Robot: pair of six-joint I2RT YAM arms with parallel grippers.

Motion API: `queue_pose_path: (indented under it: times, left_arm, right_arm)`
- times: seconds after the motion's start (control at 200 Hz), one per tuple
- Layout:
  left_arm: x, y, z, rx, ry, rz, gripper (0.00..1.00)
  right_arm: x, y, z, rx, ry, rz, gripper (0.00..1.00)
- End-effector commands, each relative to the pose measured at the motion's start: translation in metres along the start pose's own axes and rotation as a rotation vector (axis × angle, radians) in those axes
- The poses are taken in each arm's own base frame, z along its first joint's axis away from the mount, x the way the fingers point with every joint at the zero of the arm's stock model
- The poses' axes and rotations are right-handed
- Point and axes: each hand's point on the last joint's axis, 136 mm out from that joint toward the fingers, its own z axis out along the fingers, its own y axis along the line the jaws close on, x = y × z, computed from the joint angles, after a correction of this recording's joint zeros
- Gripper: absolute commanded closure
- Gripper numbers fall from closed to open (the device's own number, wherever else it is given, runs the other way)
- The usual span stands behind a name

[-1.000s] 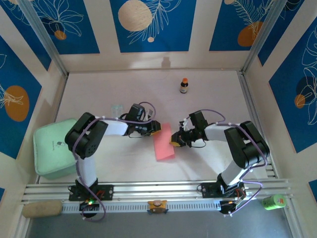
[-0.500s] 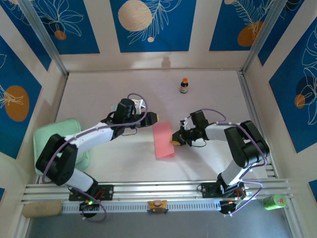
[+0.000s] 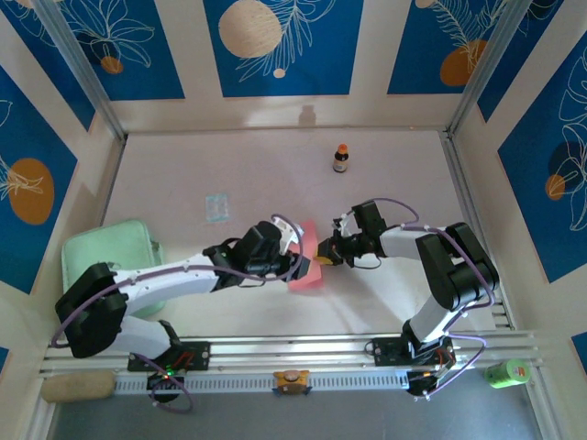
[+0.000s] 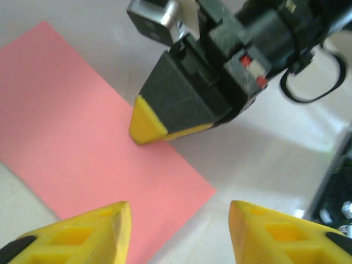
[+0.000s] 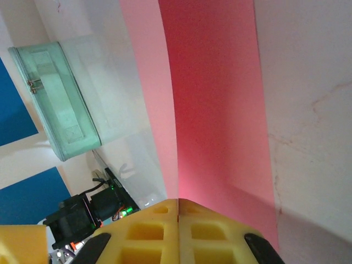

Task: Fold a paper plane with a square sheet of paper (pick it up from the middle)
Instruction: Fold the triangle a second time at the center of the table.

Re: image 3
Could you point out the pink cloth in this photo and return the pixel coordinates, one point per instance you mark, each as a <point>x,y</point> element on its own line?
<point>308,282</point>

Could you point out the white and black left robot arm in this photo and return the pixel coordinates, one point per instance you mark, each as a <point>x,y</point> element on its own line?
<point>174,279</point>

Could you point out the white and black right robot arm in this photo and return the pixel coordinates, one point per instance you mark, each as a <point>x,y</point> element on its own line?
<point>458,266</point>

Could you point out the clear plastic packet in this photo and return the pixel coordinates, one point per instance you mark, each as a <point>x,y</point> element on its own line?
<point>217,208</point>

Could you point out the small brown bottle orange cap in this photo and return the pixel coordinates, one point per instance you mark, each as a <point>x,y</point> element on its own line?
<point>340,161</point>

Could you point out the yellow clamp fixture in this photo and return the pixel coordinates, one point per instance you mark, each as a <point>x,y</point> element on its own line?
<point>292,378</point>

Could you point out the mint green case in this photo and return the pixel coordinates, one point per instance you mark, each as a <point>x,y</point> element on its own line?
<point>101,243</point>

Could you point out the beige foam roll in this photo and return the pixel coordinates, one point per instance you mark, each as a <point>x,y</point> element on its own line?
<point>78,387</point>

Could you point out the aluminium rail frame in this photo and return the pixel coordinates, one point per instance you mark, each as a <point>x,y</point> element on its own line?
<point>284,350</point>

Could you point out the aluminium side rail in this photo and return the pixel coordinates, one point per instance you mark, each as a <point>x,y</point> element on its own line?
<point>461,183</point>

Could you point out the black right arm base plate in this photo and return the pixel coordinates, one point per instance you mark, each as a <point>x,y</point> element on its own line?
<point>385,353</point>

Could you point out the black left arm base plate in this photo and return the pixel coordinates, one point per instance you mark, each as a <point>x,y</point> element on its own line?
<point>202,355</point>

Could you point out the aluminium corner post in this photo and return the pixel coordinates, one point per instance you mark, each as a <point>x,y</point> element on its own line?
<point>484,69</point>
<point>83,69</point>

